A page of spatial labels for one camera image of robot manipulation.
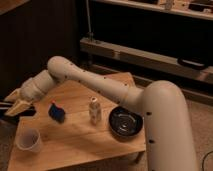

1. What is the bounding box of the black rectangular eraser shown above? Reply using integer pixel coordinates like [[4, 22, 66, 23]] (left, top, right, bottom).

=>
[[0, 102, 36, 118]]

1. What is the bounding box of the wooden shelf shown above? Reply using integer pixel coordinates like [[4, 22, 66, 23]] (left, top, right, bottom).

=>
[[93, 0, 213, 21]]

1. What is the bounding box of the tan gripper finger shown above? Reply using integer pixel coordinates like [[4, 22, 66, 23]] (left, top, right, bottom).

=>
[[4, 88, 20, 102], [5, 100, 32, 116]]

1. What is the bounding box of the black round bowl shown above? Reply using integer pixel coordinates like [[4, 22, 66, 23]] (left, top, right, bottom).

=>
[[108, 106, 143, 137]]

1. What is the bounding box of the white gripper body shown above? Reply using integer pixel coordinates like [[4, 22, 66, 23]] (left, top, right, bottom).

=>
[[20, 77, 45, 102]]

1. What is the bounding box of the blue crumpled cloth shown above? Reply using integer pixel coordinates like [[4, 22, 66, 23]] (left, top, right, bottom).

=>
[[48, 102, 65, 123]]

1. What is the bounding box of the metal pole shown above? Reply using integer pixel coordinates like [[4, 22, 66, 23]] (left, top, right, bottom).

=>
[[85, 0, 93, 41]]

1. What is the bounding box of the small clear bottle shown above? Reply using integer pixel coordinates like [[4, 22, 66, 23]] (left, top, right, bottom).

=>
[[89, 97, 102, 125]]

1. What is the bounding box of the small wooden table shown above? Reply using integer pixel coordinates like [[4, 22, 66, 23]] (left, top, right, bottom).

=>
[[8, 81, 146, 171]]

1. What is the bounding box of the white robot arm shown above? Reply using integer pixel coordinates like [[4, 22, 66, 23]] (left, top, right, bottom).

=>
[[5, 56, 199, 171]]

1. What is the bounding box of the black cable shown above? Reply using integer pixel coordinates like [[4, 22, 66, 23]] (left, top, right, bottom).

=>
[[200, 150, 213, 171]]

